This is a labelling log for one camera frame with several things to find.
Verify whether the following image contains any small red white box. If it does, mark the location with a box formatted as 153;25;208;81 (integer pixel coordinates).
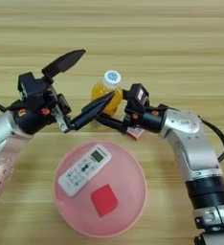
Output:
126;125;146;142

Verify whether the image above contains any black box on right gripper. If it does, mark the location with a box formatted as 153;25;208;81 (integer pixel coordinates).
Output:
128;83;150;111

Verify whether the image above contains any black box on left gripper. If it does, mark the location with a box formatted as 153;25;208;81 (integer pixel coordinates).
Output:
17;72;50;104

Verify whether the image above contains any red cube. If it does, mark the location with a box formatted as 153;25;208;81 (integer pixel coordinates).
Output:
90;184;120;218

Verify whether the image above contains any pink round plate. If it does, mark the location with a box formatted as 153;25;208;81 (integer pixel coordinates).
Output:
52;140;148;238

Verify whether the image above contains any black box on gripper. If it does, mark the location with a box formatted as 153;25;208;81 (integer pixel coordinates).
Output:
128;83;150;111
17;72;50;104

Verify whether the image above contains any orange juice bottle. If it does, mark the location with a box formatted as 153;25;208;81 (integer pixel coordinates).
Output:
90;70;123;118

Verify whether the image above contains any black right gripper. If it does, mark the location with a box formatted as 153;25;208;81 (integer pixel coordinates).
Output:
69;89;169;134

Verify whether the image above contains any white remote control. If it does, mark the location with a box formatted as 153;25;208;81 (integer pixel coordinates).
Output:
57;144;112;198

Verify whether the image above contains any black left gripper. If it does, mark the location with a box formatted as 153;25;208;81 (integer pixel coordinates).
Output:
12;48;87;134

